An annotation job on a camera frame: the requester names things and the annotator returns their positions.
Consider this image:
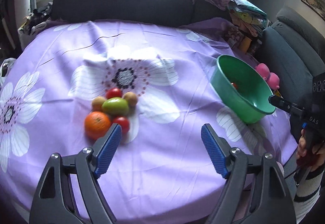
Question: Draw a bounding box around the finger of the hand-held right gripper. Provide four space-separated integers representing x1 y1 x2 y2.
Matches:
269 94 304 116

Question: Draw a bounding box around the yellow bottle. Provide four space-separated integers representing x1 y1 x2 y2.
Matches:
240 36 252 53

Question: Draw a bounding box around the pile of dark clothes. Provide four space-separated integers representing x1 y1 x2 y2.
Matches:
18 3 54 34

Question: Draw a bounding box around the purple floral cloth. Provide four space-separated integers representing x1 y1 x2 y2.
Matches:
0 18 299 222

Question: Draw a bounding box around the stack of folded clothes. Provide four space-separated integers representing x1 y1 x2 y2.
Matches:
228 0 268 36

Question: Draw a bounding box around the person's right forearm striped sleeve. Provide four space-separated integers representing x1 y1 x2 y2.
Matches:
284 162 325 224

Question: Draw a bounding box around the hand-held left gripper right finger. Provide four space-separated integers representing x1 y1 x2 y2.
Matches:
200 124 297 224

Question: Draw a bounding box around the green mango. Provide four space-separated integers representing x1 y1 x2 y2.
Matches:
102 97 129 116

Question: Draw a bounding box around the person's right hand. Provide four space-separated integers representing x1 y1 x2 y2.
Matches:
296 129 325 172

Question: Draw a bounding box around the white plastic bag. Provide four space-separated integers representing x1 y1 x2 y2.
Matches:
0 58 17 79

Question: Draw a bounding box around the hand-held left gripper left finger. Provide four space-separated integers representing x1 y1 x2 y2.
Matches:
29 123 123 224

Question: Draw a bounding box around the dark grey sofa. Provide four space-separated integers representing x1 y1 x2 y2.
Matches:
51 0 325 143

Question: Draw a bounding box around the pink plush toy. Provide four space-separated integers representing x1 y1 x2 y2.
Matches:
255 63 280 88

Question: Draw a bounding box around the brown kiwi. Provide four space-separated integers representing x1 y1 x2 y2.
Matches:
122 91 138 108
91 96 107 112

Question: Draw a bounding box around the orange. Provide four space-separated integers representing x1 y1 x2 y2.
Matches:
84 111 112 140

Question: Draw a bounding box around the green plastic bowl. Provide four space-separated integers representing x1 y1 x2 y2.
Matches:
210 55 277 124

